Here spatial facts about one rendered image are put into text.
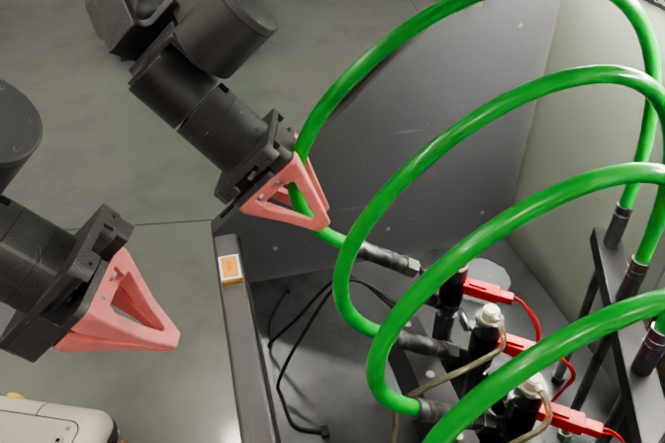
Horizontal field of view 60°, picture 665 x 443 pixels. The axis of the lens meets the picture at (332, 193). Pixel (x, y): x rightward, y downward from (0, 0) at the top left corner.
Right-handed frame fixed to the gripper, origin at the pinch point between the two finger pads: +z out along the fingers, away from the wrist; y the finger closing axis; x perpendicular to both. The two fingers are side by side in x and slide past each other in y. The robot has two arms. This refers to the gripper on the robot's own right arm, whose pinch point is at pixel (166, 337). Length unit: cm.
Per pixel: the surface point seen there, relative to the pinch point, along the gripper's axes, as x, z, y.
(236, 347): 21.2, 18.6, -20.4
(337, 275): 7.0, 9.4, 8.1
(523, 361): -6.5, 12.5, 20.1
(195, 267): 134, 54, -115
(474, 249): 0.7, 9.9, 20.3
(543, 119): 54, 41, 23
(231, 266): 34.8, 15.8, -21.0
